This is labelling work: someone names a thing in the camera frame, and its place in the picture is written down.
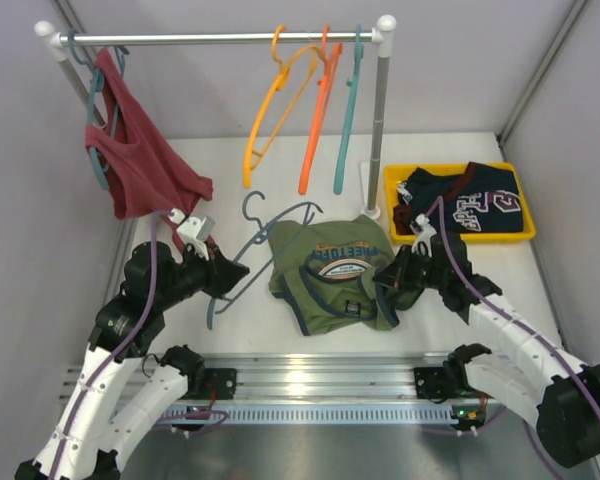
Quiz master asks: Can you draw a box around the metal clothes rack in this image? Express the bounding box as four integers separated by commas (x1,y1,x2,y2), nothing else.
34,15,396,218

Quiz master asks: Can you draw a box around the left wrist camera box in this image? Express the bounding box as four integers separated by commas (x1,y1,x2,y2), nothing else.
167,208,215,260

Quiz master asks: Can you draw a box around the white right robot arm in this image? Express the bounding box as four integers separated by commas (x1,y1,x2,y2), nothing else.
374,233,600,468

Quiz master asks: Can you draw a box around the red tank top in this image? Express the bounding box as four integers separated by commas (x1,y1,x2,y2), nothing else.
85,48,213,230

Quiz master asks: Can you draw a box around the green tank top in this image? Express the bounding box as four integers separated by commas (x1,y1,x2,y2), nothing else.
268,215,423,336

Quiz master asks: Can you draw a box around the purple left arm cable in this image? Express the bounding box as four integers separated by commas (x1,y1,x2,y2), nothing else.
44,209,230,480

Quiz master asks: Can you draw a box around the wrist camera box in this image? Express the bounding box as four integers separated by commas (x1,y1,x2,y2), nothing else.
411,214,437,257
167,208,215,260

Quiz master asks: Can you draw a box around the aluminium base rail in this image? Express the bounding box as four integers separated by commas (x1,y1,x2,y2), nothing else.
59,352,581,426

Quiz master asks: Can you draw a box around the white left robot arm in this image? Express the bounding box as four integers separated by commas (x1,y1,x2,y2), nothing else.
15,241,250,479

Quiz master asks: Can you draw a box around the yellow hanger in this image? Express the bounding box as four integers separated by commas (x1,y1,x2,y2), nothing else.
242,24,321,189

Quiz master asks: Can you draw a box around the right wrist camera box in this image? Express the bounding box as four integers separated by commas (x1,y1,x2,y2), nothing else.
411,214,437,257

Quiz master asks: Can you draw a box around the teal hanger under red top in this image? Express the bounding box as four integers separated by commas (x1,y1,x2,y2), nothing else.
68,28,120,191

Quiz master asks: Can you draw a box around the slate blue hanger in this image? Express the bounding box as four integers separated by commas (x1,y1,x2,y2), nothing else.
206,190,324,331

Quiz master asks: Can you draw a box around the orange hanger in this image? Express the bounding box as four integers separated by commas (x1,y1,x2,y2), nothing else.
298,24,343,195

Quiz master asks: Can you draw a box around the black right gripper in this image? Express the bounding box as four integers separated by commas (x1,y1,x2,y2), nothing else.
374,244,448,293

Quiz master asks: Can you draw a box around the navy maroon shirt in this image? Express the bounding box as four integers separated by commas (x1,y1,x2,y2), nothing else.
393,162,524,235

